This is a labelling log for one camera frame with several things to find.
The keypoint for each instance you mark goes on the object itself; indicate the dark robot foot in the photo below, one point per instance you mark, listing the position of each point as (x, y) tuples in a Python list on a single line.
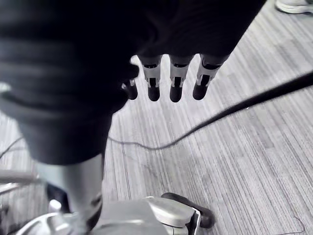
[(204, 215)]

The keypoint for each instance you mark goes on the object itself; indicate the silver metal bar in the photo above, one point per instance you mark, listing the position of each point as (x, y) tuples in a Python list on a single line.
[(17, 177)]

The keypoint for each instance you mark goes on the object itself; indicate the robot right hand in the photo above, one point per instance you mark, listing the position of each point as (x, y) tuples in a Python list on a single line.
[(73, 61)]

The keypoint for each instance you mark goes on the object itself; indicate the person's white shoe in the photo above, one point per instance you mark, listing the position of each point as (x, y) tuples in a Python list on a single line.
[(296, 5)]

